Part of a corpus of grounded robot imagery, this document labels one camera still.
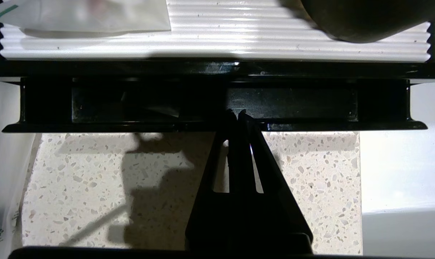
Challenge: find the white ribbed tray mat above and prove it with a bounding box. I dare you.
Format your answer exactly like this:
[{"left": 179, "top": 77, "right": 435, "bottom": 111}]
[{"left": 0, "top": 0, "right": 432, "bottom": 63}]

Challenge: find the black tumbler cup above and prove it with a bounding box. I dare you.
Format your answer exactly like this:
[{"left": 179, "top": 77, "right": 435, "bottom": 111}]
[{"left": 280, "top": 0, "right": 435, "bottom": 43}]

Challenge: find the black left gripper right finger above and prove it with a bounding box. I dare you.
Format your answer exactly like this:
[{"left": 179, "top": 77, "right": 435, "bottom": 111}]
[{"left": 238, "top": 110, "right": 313, "bottom": 252}]

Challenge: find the black amenity tray box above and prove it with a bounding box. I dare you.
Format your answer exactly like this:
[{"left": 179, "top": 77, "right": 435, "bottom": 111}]
[{"left": 0, "top": 16, "right": 435, "bottom": 85}]

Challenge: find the white rectangular sink basin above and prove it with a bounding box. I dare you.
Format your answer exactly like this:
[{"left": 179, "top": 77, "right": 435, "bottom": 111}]
[{"left": 359, "top": 81, "right": 435, "bottom": 259}]

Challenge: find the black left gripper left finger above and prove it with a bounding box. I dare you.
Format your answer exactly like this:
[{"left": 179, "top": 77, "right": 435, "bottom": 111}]
[{"left": 186, "top": 110, "right": 239, "bottom": 252}]

